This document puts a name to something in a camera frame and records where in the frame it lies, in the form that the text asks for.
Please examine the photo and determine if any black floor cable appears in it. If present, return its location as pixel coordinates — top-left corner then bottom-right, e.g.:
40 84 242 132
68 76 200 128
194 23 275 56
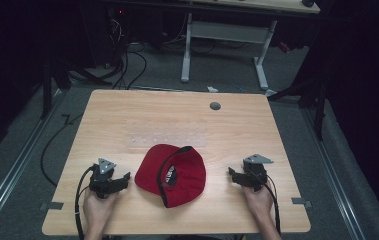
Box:
39 113 85 188

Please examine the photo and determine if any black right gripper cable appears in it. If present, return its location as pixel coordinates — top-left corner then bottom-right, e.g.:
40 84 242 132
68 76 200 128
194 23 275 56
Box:
263 173 282 236

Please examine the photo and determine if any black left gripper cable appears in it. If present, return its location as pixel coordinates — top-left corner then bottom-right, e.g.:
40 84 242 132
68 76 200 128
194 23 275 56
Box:
74 165 95 240

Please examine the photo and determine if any person's right hand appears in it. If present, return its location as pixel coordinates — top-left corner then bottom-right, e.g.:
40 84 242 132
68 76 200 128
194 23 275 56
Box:
241 183 275 222

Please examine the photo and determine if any metal floor rail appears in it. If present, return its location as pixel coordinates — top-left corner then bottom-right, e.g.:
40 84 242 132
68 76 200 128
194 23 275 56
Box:
301 107 367 240
0 88 67 236

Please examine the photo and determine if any dark computer tower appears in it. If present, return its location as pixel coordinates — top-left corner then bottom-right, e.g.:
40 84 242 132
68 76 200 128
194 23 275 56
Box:
82 5 129 69

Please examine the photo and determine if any bundle of black cables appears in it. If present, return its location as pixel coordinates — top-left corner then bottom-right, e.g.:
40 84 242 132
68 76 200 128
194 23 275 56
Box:
109 18 149 91

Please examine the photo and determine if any person's left hand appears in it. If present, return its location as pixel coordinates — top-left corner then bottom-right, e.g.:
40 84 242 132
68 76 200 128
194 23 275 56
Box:
82 189 120 234

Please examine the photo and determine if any grey metal desk frame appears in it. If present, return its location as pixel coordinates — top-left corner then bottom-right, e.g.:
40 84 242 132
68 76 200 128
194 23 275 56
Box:
180 12 279 92

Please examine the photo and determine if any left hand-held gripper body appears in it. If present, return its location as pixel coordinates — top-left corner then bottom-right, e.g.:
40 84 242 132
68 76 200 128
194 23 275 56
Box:
88 157 117 200

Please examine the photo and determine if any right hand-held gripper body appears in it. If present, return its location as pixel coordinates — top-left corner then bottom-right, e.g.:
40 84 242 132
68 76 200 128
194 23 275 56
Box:
240 153 275 193

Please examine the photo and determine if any grey tape strip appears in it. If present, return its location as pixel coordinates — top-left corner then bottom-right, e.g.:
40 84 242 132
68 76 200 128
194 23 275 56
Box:
39 201 65 212
291 197 313 209

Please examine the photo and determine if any black tripod stand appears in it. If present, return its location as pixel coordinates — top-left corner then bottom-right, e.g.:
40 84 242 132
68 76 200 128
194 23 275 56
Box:
266 49 330 142

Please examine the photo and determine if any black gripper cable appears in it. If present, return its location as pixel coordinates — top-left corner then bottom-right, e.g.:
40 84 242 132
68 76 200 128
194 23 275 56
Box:
74 165 95 240
263 173 282 236

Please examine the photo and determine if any red baseball cap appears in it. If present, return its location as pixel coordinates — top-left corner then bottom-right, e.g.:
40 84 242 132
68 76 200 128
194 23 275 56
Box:
134 143 208 209

